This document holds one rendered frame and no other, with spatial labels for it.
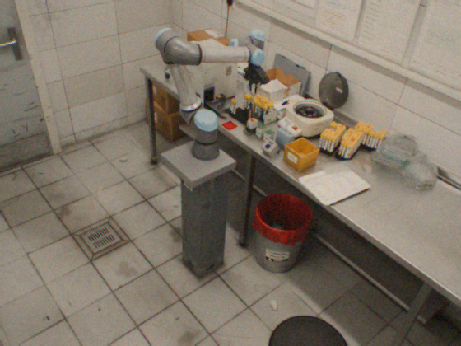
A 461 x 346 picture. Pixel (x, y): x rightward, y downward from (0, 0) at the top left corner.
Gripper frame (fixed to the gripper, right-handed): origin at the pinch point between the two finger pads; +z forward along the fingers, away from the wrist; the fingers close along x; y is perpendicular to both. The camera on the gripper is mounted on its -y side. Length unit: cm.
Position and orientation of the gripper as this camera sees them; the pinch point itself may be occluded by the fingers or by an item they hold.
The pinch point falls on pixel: (254, 95)
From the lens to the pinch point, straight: 249.7
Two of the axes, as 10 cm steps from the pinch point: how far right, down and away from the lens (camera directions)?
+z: -0.6, 7.7, 6.4
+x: -7.8, 3.7, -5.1
